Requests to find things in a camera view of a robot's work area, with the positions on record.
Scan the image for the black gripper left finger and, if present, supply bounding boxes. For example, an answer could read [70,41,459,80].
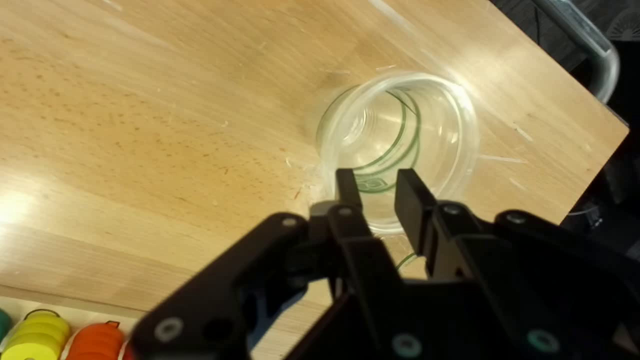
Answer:
[146,168,427,360]

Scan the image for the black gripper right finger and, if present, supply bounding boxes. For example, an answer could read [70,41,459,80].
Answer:
[395,168,640,360]

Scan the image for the orange toy peg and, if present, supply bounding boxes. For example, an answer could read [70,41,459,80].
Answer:
[66,319,129,360]

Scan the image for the yellow toy peg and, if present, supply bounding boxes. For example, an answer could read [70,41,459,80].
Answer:
[0,306,71,360]

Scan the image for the metal cart handle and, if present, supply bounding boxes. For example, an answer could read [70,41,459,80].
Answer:
[531,0,624,106]

